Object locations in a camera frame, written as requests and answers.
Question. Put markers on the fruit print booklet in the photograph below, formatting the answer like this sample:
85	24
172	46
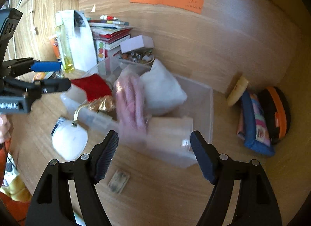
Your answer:
100	52

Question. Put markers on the yellow spray bottle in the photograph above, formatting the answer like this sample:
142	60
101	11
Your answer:
67	65

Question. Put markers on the person's left hand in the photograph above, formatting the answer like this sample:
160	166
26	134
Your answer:
3	126

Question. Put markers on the yellow tube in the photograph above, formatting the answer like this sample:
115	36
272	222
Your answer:
237	92

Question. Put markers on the stack of books and cards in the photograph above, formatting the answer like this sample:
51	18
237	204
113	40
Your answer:
109	36

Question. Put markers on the clear plastic bowl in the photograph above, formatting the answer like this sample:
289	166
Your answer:
150	61

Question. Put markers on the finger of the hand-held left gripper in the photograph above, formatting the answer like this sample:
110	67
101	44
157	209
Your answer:
55	85
46	66

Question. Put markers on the small white cardboard box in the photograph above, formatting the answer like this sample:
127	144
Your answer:
134	44

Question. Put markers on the pale pink portable fan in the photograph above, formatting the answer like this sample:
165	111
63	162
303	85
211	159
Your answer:
69	143

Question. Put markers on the blue pencil pouch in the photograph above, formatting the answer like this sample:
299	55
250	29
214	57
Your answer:
250	138

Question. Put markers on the black orange round case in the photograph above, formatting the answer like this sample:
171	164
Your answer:
279	109

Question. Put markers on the pile of small trinkets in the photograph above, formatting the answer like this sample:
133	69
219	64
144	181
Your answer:
136	56

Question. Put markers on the red white marker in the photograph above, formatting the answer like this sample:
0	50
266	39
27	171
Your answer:
108	18

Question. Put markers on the wooden desktop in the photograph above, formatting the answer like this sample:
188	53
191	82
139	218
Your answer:
150	192

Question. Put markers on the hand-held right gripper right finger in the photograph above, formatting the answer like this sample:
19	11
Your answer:
201	157

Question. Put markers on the orange sunscreen tube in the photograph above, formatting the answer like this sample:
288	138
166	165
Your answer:
56	50

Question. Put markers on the red velvet pouch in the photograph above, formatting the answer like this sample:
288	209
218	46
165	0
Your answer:
94	87

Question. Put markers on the clear plastic storage box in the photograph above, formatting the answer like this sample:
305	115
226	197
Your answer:
199	109

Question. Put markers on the white paper envelope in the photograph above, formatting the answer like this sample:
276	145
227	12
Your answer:
83	48

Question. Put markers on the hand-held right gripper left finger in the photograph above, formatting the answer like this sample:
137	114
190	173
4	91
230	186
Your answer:
108	157

